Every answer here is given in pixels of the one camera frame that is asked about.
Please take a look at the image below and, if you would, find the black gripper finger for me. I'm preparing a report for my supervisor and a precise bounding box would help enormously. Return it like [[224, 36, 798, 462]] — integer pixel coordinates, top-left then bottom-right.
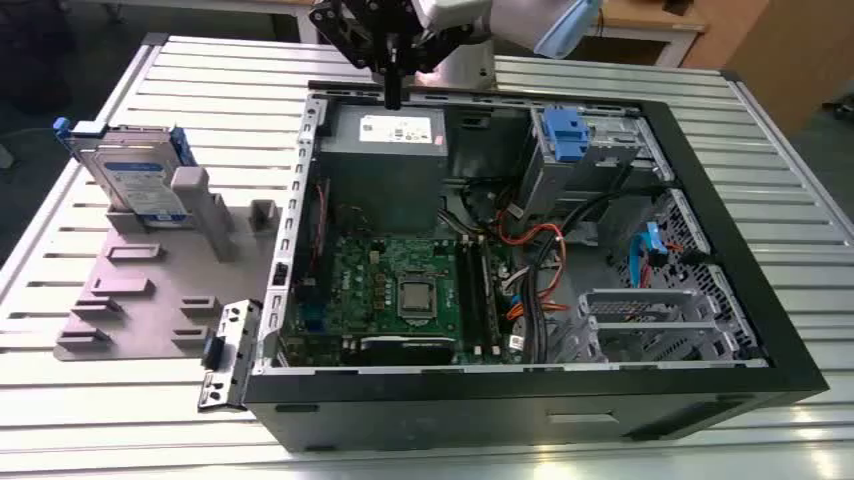
[[394, 23, 480, 111], [307, 0, 396, 110]]

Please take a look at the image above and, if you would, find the hard disk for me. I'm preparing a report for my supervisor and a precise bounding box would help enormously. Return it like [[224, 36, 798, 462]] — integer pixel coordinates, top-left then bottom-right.
[[51, 117, 195, 231]]

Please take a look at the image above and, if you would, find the metal disk bay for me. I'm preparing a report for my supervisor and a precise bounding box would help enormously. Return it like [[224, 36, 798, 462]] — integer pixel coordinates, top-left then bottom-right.
[[576, 287, 766, 364]]

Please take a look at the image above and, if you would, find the blue drive latch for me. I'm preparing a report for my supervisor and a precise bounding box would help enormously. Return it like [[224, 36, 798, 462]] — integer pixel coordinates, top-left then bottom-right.
[[543, 107, 592, 164]]

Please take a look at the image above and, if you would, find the grey power supply unit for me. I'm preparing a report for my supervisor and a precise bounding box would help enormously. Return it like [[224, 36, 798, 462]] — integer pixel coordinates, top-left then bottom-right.
[[312, 104, 448, 239]]

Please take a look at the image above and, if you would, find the metal optical drive cage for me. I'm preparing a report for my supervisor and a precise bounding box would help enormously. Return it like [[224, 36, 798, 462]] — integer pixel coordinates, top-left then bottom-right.
[[519, 104, 672, 221]]

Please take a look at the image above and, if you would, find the wooden desk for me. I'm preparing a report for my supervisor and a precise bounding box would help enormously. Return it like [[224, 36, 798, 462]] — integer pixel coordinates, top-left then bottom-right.
[[586, 0, 710, 69]]

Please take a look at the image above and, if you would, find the green motherboard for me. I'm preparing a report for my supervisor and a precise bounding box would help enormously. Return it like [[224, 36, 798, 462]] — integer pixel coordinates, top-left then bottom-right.
[[279, 234, 528, 366]]

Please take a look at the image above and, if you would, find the silver CPU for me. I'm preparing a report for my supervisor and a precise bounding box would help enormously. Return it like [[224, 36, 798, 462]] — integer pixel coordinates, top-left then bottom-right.
[[399, 279, 440, 309]]

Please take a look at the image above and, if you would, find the black RAM slot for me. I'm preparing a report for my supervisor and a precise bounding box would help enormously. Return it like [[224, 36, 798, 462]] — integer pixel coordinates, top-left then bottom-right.
[[474, 235, 503, 354], [458, 235, 487, 354]]

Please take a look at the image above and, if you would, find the wooden panel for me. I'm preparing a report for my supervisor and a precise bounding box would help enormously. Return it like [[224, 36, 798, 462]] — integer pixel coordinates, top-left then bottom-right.
[[683, 0, 854, 136]]

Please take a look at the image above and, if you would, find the CPU socket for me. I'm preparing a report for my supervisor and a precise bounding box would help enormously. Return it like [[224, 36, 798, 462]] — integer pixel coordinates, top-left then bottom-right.
[[394, 269, 447, 329]]

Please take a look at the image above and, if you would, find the grey parts rack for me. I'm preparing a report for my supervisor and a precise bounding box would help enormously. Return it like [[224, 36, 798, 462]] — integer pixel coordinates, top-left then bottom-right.
[[52, 167, 281, 361]]

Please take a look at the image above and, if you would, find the black graphics card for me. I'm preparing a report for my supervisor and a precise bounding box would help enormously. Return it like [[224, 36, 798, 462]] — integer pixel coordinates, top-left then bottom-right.
[[339, 334, 459, 366]]

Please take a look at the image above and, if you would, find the black PC case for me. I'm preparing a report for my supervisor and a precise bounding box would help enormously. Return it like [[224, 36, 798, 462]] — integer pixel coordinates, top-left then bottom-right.
[[243, 78, 831, 454]]

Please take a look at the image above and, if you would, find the white metal desk frame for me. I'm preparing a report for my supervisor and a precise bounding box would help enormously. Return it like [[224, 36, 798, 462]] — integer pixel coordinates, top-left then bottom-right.
[[269, 7, 323, 45]]

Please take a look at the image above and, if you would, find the black plastic air duct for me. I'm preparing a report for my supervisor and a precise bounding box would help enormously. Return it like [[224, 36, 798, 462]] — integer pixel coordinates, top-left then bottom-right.
[[440, 105, 535, 182]]

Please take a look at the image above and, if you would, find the thin red wire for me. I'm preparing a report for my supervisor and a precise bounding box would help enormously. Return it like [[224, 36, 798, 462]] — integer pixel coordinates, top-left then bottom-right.
[[303, 177, 333, 289]]

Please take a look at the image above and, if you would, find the orange power wire bundle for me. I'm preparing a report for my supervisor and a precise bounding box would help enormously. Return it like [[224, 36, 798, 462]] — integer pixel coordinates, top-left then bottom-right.
[[496, 223, 570, 322]]

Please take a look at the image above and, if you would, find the blue data wire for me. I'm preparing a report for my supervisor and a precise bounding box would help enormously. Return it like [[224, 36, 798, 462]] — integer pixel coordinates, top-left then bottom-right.
[[626, 222, 668, 291]]

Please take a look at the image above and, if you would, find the black cable bundle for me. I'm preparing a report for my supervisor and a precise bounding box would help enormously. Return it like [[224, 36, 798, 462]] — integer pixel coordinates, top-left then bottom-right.
[[519, 187, 668, 364]]

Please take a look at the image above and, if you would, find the metal expansion slot bracket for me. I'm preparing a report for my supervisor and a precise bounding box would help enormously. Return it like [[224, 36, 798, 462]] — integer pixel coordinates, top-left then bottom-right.
[[197, 298, 263, 413]]

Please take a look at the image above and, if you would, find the blue bracket latch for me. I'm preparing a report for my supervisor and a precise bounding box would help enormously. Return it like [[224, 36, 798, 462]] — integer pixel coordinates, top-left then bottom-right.
[[201, 337, 227, 370]]

